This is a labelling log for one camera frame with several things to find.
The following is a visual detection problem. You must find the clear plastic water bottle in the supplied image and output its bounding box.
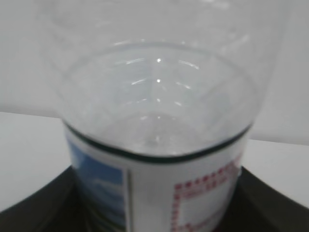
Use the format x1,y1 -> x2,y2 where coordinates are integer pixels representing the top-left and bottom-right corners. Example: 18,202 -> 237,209
36,0 -> 292,232

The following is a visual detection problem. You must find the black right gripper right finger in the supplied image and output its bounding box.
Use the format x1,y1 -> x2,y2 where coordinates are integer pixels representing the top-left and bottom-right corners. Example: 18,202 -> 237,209
218,167 -> 309,232

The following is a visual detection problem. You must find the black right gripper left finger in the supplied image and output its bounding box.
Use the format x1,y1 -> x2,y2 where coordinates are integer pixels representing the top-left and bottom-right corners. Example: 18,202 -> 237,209
0,167 -> 81,232

